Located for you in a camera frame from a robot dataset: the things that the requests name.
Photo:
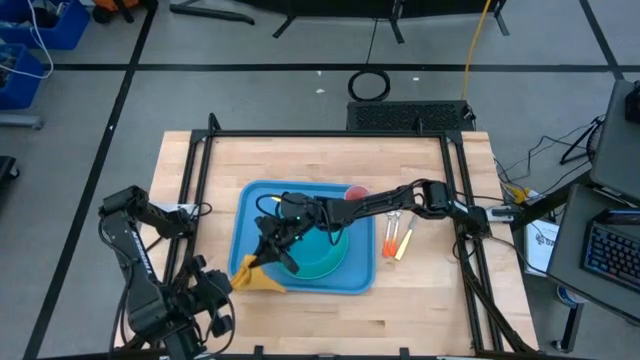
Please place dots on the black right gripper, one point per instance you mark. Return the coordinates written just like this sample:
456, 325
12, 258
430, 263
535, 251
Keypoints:
295, 220

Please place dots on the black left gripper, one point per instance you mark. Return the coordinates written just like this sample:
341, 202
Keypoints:
215, 287

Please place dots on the yellow cloth napkin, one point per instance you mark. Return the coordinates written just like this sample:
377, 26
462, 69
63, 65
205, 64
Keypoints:
260, 282

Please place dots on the teal plastic plate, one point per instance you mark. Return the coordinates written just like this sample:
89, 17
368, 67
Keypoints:
312, 274

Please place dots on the blue plastic bowl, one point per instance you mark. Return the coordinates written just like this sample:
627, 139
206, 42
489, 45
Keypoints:
322, 247

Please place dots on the blue plastic tray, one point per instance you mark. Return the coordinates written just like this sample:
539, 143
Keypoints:
360, 260

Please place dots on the pink plastic cup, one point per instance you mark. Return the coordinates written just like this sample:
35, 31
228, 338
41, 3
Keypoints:
356, 191

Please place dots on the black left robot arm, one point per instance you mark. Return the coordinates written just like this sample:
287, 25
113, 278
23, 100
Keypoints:
140, 260

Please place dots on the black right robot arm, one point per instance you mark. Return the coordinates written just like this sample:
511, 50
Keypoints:
395, 200

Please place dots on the black perforated computer case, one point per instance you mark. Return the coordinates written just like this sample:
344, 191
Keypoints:
400, 116

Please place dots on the grey metal rack foot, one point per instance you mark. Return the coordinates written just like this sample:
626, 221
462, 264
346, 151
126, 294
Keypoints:
20, 122

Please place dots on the black partition screen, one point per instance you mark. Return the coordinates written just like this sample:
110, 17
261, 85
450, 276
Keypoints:
350, 6

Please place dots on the white printed box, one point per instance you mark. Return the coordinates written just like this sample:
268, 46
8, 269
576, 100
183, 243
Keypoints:
542, 250

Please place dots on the blue storage bin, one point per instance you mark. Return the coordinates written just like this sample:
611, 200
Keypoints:
75, 30
22, 92

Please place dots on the white and blue roll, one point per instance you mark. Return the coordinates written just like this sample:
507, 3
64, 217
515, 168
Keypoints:
567, 296

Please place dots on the grey desk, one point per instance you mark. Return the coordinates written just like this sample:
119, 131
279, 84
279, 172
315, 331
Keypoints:
570, 235
617, 150

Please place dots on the orange and black bag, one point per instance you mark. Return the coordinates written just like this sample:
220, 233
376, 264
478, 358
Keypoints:
115, 4

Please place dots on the black backlit keyboard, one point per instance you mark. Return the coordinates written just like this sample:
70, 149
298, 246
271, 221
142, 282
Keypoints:
615, 255

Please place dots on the dark glossy tablet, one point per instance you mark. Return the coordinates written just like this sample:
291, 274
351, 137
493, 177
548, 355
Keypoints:
620, 216

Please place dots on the black aluminium rig frame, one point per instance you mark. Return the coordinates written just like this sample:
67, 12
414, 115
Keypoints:
325, 133

